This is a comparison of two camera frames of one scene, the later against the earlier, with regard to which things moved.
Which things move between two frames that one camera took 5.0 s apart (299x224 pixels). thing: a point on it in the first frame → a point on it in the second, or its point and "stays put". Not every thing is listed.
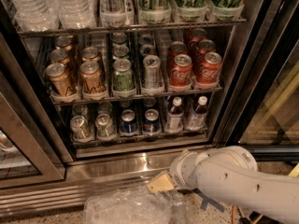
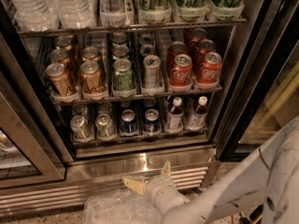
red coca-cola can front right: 208,72 stays put
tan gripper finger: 160,184 → 161,189
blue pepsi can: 151,121 stays put
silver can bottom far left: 80,128 stays put
